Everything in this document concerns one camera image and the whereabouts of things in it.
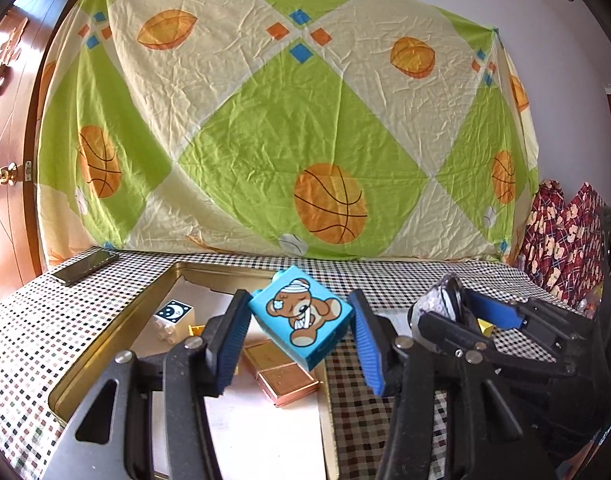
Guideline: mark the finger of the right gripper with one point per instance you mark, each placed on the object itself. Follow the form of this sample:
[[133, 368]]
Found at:
[[453, 339], [537, 319]]

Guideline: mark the white paper tray liner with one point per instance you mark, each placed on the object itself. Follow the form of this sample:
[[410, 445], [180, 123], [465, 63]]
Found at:
[[253, 439]]

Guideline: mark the checkered tablecloth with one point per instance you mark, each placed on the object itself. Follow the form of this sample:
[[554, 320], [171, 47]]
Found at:
[[45, 327]]

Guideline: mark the yellow face toy block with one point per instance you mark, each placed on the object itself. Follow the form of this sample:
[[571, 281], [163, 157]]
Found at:
[[195, 330]]

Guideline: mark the red plaid bear fabric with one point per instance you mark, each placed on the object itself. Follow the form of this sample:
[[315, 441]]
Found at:
[[561, 249]]

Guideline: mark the yellow cube block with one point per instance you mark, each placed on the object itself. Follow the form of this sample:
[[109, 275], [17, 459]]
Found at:
[[485, 327]]

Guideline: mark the brass door knob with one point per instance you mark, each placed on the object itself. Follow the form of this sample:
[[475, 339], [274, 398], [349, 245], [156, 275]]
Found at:
[[9, 174]]

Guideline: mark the wooden door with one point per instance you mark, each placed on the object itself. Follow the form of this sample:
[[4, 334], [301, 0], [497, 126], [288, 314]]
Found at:
[[27, 30]]

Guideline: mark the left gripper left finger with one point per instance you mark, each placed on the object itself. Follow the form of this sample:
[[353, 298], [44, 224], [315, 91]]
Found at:
[[109, 436]]

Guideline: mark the blue bear toy block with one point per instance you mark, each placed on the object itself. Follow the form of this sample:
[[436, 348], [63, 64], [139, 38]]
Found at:
[[303, 317]]

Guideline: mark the white gold carton box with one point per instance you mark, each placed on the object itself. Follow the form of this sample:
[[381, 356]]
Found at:
[[398, 318]]

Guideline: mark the copper rectangular tin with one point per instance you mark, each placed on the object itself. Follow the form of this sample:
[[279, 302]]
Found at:
[[280, 378]]

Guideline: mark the gold metal tin tray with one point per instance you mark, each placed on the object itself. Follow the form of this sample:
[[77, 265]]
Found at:
[[231, 400]]

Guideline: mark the black smartphone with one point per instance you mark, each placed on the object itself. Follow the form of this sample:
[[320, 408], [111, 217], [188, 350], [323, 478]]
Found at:
[[75, 272]]

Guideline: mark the green basketball bedsheet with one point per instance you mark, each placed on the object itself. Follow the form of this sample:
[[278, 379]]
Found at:
[[329, 129]]

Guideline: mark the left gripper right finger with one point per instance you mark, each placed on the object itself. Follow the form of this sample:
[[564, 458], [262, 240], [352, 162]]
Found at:
[[487, 438]]

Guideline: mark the moon picture toy block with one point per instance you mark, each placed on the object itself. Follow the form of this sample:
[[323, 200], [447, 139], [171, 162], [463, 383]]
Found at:
[[171, 321]]

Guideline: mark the black floral hair clip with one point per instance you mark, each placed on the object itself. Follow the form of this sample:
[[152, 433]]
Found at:
[[446, 298]]

